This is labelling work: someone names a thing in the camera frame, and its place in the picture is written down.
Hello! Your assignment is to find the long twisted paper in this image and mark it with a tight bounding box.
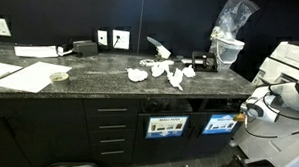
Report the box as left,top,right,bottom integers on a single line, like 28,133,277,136
166,67,185,92

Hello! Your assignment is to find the black bin liner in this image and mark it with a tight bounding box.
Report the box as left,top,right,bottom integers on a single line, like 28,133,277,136
141,97,194,115

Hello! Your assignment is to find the large white paper sheet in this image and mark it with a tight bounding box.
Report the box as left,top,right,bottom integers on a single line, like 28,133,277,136
0,59,74,95

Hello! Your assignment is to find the white light switch plate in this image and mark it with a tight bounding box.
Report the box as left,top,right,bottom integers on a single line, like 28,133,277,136
0,16,13,38

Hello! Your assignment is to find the white office printer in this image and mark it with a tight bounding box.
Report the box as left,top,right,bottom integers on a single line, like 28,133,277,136
249,40,299,91

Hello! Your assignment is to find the orange cylindrical wrist attachment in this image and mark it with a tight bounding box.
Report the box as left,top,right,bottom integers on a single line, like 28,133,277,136
233,112,247,123

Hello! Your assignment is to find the narrow white wall outlet plate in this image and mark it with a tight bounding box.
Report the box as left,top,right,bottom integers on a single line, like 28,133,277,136
97,29,109,47

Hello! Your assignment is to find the small paper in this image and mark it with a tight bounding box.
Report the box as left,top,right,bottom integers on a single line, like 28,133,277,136
182,65,197,79

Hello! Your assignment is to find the clear plastic container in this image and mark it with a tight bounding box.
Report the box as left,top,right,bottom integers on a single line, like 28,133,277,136
209,35,247,71

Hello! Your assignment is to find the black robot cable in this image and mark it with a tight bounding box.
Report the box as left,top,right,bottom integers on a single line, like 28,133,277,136
243,84,299,140

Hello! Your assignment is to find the white power strip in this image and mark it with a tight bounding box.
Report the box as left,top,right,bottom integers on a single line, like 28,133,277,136
14,44,60,59

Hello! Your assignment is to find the wide white wall outlet plate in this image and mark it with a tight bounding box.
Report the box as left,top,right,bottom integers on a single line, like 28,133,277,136
112,28,131,51

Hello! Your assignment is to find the clear plastic bag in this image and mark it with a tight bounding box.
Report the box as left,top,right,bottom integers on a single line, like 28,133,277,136
209,0,261,42

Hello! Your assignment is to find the wide black cabinet door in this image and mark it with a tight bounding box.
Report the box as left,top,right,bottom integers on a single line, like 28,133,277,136
0,95,93,167

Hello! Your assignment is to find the wide blue bin label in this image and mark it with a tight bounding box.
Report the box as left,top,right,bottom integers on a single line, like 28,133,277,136
144,115,190,140

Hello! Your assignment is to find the wide crumpled white paper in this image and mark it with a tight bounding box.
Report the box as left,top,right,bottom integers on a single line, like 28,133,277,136
126,67,149,83

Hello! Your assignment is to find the slanted blue bin label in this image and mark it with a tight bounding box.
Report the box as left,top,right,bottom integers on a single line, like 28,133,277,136
201,112,240,136

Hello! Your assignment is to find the black box device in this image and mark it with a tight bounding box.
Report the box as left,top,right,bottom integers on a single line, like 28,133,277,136
72,39,100,58

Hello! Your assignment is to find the small white label device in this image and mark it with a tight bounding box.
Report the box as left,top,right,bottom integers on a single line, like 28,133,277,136
56,44,74,57

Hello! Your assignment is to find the white stand foot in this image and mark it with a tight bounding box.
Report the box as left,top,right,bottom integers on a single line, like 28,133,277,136
228,139,238,149

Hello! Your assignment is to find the crumpled white paper ball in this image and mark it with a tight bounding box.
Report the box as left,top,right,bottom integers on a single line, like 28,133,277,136
151,61,170,78

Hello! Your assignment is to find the black drawer with metal handle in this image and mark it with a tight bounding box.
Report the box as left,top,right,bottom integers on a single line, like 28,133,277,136
84,97,141,118
88,129,140,147
91,143,138,164
86,114,140,133

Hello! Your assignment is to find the roll of tape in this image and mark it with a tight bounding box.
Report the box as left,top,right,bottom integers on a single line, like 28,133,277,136
49,71,71,86

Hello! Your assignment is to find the flat white desk tool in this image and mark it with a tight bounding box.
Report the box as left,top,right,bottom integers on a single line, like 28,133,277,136
139,58,175,68

